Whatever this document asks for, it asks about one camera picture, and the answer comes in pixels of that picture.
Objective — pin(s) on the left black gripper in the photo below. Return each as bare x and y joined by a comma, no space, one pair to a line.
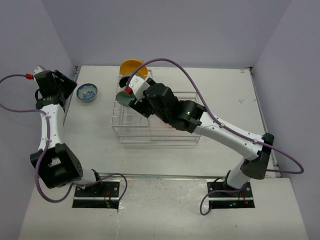
69,85

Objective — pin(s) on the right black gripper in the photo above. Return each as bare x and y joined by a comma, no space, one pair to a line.
141,106

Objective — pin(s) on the mint green bowl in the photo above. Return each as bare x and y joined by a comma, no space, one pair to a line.
124,98

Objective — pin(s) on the blue white patterned bowl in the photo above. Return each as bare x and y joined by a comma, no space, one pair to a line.
87,92

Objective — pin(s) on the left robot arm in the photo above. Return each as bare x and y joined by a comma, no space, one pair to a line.
57,164

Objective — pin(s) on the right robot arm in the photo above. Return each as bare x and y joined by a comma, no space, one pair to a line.
153,98

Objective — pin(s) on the black bowl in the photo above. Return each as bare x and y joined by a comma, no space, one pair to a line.
124,81

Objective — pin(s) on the yellow bowl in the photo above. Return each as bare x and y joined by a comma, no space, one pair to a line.
130,65

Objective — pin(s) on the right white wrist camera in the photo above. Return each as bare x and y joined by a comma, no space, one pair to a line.
137,85

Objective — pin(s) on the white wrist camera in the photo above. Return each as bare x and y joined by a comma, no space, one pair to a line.
137,85
31,76

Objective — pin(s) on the white wire dish rack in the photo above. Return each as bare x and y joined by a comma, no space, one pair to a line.
131,128

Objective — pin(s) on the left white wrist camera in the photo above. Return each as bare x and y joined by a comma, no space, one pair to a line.
31,76

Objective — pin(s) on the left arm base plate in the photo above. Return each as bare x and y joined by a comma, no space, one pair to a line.
102,196

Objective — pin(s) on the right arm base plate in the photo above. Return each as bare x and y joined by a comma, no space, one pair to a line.
238,200

